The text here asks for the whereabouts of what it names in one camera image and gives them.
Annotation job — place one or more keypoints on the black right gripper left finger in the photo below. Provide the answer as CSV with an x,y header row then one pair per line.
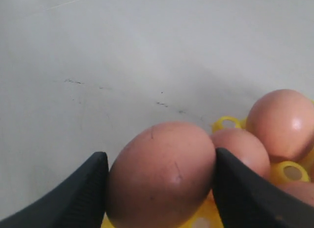
x,y
77,202

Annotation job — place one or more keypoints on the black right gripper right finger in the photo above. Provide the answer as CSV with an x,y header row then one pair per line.
x,y
246,200

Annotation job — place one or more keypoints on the brown egg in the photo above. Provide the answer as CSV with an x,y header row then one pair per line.
x,y
283,120
161,177
303,191
246,147

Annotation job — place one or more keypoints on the yellow plastic egg tray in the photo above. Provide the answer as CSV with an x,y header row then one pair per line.
x,y
286,170

